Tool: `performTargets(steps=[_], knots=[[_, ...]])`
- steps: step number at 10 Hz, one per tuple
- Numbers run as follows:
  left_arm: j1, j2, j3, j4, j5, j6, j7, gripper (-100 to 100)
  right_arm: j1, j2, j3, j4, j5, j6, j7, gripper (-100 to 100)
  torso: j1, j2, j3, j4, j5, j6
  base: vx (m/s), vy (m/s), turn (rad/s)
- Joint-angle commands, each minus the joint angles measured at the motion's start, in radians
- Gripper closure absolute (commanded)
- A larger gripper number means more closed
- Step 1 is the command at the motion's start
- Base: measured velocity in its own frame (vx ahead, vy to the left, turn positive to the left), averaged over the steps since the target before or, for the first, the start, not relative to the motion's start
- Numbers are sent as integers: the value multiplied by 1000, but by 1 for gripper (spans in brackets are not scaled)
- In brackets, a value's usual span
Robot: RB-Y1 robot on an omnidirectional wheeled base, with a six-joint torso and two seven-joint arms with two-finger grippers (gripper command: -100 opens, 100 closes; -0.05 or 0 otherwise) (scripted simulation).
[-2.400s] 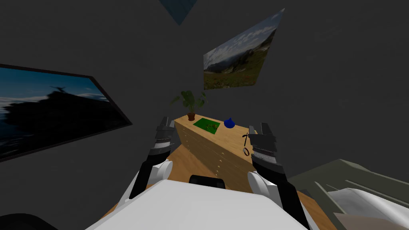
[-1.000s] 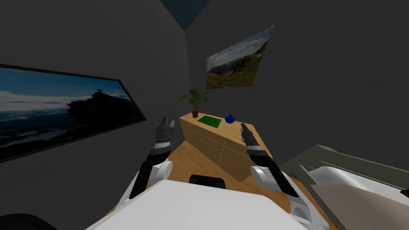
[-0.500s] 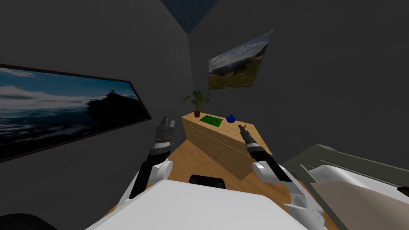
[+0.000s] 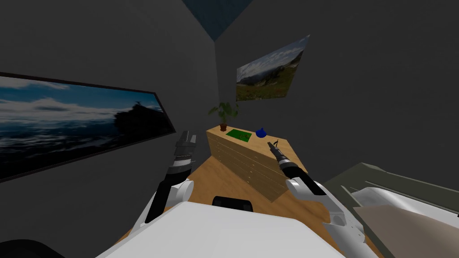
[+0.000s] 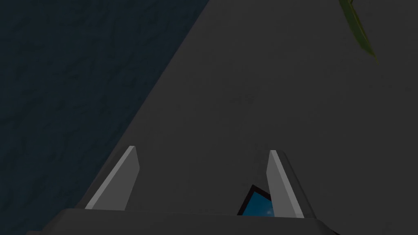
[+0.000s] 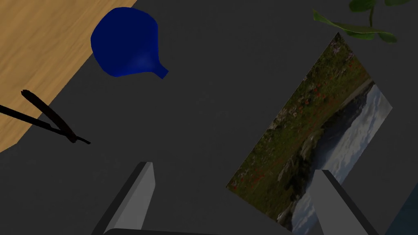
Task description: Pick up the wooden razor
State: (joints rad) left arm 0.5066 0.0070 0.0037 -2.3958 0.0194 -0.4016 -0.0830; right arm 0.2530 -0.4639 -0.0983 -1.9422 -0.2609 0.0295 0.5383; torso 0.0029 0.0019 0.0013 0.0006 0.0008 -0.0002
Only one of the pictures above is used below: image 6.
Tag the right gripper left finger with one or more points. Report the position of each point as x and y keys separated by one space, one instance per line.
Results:
x=135 y=199

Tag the landscape picture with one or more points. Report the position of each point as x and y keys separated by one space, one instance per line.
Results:
x=313 y=137

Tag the blue vase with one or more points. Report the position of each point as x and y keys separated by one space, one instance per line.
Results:
x=125 y=42

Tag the black twigs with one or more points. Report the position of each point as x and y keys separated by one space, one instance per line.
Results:
x=49 y=117

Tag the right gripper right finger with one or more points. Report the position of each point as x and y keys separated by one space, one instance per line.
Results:
x=336 y=209

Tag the wooden table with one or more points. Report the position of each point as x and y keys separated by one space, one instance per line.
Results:
x=36 y=55

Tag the green plant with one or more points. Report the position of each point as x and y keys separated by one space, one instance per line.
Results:
x=362 y=29

